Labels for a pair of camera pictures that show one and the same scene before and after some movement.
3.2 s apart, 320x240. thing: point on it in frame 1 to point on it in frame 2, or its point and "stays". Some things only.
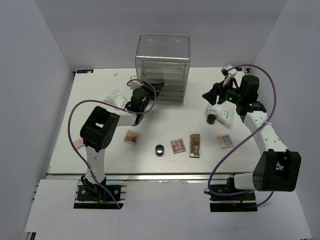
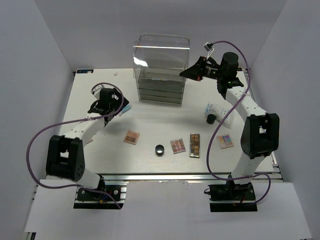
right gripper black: [211, 96] to [195, 72]
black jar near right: [210, 119] stays
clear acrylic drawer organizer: [164, 58] stays
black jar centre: [159, 150] stays
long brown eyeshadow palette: [194, 145] stays
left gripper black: [157, 87] to [118, 102]
